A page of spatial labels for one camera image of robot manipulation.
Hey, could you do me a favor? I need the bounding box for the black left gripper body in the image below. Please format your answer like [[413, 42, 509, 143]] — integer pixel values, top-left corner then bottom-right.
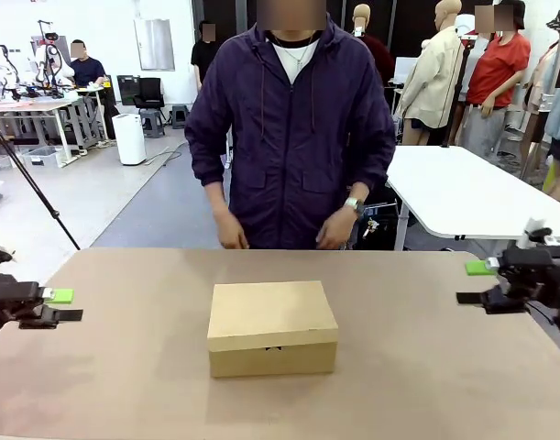
[[0, 271, 43, 332]]

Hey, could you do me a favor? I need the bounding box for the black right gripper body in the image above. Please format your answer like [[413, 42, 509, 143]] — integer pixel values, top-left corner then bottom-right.
[[495, 245, 560, 311]]

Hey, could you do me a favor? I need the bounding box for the brown cardboard box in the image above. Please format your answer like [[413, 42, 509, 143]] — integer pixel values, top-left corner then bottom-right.
[[207, 280, 340, 379]]

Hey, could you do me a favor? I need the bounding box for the person's right forearm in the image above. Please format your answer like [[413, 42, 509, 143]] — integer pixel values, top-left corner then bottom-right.
[[194, 164, 234, 222]]

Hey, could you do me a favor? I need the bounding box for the person's left forearm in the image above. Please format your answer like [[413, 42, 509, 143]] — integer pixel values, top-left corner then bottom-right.
[[346, 150, 397, 205]]

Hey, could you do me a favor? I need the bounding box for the person's left hand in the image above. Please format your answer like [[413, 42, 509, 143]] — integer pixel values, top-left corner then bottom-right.
[[314, 206, 361, 251]]

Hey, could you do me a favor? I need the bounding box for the person's right hand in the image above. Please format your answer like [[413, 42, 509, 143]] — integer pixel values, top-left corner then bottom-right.
[[215, 206, 252, 251]]

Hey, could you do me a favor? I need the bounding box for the white table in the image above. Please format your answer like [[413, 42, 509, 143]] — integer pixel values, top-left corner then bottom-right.
[[385, 145, 560, 251]]

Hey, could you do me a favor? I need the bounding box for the clear plastic storage bin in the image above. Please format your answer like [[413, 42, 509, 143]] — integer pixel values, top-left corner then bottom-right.
[[21, 146, 63, 169]]

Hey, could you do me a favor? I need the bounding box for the black stand pole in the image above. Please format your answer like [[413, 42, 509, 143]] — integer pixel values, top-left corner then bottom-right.
[[439, 34, 478, 149]]

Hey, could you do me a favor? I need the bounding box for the white air purifier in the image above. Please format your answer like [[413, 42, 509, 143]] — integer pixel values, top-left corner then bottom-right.
[[112, 113, 147, 166]]

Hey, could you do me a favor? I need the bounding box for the mannequin in pale pink top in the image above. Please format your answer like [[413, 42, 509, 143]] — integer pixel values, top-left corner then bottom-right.
[[521, 39, 560, 171]]

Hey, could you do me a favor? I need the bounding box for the white background desk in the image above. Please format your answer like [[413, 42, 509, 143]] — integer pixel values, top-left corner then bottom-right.
[[0, 98, 79, 169]]

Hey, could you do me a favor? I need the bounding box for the mannequin in beige coat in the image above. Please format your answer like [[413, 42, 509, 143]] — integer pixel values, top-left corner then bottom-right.
[[393, 0, 467, 146]]

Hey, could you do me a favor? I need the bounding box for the white board panel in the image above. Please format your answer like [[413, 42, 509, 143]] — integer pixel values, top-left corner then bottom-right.
[[393, 57, 421, 86]]

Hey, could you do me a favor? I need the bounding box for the black office chair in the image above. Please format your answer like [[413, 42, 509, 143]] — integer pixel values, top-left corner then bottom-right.
[[132, 77, 166, 111]]

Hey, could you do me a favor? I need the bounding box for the seated person in navy shirt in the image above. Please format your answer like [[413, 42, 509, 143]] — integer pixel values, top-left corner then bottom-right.
[[70, 39, 118, 141]]

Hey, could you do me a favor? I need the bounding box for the person in purple jacket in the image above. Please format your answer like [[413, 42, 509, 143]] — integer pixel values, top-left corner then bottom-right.
[[183, 0, 397, 251]]

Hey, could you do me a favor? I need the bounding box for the mannequin in dark red top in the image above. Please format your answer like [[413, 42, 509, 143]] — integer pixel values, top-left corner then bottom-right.
[[352, 3, 395, 116]]

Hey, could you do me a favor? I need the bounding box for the background white humanoid robot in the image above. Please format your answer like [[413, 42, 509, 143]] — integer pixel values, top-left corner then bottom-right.
[[30, 20, 77, 100]]

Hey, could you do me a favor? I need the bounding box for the person in black t-shirt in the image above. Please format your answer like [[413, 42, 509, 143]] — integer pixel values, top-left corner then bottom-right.
[[191, 20, 226, 92]]

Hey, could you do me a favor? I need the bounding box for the thin black camera cable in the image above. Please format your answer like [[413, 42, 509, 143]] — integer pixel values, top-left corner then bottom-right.
[[525, 301, 556, 325]]

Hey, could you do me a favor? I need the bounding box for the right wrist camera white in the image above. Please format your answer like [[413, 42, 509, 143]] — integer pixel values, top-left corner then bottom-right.
[[516, 216, 560, 249]]

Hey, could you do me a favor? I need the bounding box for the black camera tripod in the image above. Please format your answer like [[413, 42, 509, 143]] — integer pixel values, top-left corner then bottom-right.
[[0, 113, 82, 251]]

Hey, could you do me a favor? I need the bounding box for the grey wall cabinet door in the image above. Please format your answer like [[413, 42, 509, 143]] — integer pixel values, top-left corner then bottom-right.
[[133, 17, 176, 72]]

